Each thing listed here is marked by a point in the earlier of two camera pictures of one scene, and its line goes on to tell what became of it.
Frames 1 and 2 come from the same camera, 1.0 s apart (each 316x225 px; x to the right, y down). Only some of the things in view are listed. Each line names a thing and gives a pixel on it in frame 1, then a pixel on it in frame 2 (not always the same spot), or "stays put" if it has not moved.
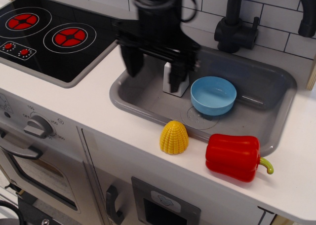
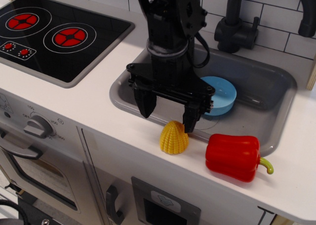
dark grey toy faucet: [232, 34] stays put
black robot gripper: [159, 33] → [171, 76]
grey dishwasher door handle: [116, 217] stays put
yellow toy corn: [174, 138] stays put
